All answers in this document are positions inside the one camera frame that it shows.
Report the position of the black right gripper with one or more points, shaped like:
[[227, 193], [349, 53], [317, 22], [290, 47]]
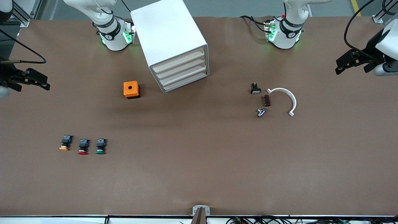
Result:
[[6, 75]]

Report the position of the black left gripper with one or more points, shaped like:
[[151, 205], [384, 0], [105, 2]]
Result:
[[372, 48]]

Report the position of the yellow mushroom push button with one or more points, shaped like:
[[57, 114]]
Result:
[[65, 143]]

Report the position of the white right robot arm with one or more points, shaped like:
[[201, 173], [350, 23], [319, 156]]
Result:
[[113, 32]]

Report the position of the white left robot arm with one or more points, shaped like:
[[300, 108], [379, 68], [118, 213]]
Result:
[[287, 32]]

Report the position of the red mushroom push button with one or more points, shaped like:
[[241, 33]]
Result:
[[83, 146]]

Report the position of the green mushroom push button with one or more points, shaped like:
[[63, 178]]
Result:
[[100, 146]]

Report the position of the white plastic drawer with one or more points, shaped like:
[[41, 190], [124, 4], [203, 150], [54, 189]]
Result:
[[184, 82], [180, 69], [182, 76], [178, 61]]

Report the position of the brown terminal block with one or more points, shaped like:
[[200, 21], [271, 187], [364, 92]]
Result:
[[266, 100]]

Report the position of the small silver purple component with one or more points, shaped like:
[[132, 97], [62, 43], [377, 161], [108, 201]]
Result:
[[261, 112]]

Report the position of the brown table cover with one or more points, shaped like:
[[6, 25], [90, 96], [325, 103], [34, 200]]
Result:
[[199, 155]]

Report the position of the aluminium frame post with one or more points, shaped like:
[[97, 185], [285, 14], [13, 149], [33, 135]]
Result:
[[25, 14], [380, 14]]

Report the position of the white curved plastic bracket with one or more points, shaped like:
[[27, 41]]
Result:
[[290, 96]]

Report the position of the orange button enclosure box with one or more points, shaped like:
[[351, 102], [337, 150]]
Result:
[[130, 91]]

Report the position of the small black white-faced switch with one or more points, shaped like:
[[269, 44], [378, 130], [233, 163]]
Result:
[[255, 89]]

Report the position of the white table edge rail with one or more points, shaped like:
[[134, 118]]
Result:
[[62, 219]]

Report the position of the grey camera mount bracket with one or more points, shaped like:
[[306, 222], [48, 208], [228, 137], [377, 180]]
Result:
[[201, 211]]

